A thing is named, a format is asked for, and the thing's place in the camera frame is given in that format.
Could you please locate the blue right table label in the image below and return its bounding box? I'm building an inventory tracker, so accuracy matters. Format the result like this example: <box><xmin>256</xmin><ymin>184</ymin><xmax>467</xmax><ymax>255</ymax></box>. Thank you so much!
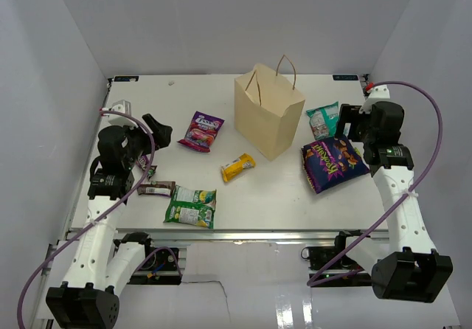
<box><xmin>332</xmin><ymin>75</ymin><xmax>358</xmax><ymax>81</ymax></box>

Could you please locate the purple nut snack bag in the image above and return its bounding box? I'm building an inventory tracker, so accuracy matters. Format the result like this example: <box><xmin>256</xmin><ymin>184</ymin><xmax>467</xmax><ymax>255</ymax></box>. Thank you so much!
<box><xmin>301</xmin><ymin>136</ymin><xmax>369</xmax><ymax>194</ymax></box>

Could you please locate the brown chocolate bar wrapper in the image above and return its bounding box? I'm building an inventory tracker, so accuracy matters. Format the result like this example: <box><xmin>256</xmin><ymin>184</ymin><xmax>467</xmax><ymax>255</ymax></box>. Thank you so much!
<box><xmin>136</xmin><ymin>181</ymin><xmax>176</xmax><ymax>197</ymax></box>

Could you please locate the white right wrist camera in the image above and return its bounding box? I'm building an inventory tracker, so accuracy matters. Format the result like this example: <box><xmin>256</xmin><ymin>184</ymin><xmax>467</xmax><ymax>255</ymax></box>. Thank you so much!
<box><xmin>362</xmin><ymin>85</ymin><xmax>390</xmax><ymax>114</ymax></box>

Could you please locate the yellow snack packet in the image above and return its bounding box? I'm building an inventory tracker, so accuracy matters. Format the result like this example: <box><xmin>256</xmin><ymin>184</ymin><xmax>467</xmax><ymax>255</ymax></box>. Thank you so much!
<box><xmin>221</xmin><ymin>153</ymin><xmax>256</xmax><ymax>183</ymax></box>

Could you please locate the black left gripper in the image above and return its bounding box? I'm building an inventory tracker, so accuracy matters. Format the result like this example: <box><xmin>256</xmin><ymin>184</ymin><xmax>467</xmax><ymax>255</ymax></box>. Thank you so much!
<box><xmin>122</xmin><ymin>114</ymin><xmax>171</xmax><ymax>169</ymax></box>

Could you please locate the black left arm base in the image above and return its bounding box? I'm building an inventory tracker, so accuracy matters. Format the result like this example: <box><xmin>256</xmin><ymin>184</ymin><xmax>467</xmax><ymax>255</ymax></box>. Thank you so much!
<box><xmin>128</xmin><ymin>249</ymin><xmax>181</xmax><ymax>285</ymax></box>

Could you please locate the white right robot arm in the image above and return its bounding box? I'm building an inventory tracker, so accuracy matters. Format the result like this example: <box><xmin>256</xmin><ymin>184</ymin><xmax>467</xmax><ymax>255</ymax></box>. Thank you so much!
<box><xmin>333</xmin><ymin>101</ymin><xmax>453</xmax><ymax>303</ymax></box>

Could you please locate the blue table label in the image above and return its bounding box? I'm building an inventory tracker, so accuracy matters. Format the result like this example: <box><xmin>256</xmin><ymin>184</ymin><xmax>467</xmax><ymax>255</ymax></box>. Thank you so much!
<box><xmin>332</xmin><ymin>75</ymin><xmax>358</xmax><ymax>81</ymax></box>
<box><xmin>113</xmin><ymin>75</ymin><xmax>139</xmax><ymax>82</ymax></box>

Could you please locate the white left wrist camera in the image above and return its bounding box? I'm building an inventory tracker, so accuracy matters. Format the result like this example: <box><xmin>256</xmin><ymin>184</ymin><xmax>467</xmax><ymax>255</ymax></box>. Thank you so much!
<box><xmin>100</xmin><ymin>100</ymin><xmax>136</xmax><ymax>127</ymax></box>

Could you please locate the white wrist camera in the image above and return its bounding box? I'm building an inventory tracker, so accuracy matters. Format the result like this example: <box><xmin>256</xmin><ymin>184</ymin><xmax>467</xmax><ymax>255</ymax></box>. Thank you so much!
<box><xmin>362</xmin><ymin>85</ymin><xmax>390</xmax><ymax>114</ymax></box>
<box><xmin>100</xmin><ymin>100</ymin><xmax>136</xmax><ymax>127</ymax></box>

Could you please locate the blue left table label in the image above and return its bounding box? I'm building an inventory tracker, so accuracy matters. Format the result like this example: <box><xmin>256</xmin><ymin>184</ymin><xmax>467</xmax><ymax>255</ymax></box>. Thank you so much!
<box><xmin>113</xmin><ymin>75</ymin><xmax>139</xmax><ymax>82</ymax></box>

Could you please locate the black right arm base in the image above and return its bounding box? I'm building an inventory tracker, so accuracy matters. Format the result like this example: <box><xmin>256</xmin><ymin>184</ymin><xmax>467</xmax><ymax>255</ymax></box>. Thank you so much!
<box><xmin>301</xmin><ymin>246</ymin><xmax>381</xmax><ymax>288</ymax></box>

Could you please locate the dark small candy packet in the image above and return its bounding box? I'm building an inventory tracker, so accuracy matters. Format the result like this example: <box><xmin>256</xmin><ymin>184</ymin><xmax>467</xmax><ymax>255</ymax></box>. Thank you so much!
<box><xmin>136</xmin><ymin>155</ymin><xmax>157</xmax><ymax>180</ymax></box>

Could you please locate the aluminium front table rail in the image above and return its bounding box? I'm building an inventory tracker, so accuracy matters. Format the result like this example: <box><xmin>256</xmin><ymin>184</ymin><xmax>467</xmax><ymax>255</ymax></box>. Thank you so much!
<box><xmin>58</xmin><ymin>229</ymin><xmax>392</xmax><ymax>245</ymax></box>

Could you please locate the red purple candy bag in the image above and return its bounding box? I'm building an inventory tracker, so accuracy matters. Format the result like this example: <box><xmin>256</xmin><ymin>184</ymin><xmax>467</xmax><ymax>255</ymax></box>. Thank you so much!
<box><xmin>178</xmin><ymin>111</ymin><xmax>225</xmax><ymax>153</ymax></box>

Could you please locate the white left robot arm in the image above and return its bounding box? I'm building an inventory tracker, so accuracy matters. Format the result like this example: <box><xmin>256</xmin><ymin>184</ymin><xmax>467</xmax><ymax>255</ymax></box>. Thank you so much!
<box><xmin>46</xmin><ymin>114</ymin><xmax>173</xmax><ymax>328</ymax></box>

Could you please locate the green candy bag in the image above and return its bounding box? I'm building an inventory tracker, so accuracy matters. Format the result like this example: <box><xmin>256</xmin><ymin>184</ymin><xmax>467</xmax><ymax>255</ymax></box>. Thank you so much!
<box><xmin>164</xmin><ymin>185</ymin><xmax>217</xmax><ymax>229</ymax></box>

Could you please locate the teal snack packet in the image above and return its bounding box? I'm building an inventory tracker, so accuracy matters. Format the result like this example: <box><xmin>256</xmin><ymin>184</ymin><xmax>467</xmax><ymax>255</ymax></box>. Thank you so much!
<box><xmin>306</xmin><ymin>102</ymin><xmax>339</xmax><ymax>141</ymax></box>

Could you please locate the brown paper bag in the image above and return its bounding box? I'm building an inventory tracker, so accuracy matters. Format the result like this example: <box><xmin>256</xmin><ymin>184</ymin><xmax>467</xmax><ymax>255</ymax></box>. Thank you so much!
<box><xmin>234</xmin><ymin>63</ymin><xmax>305</xmax><ymax>161</ymax></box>

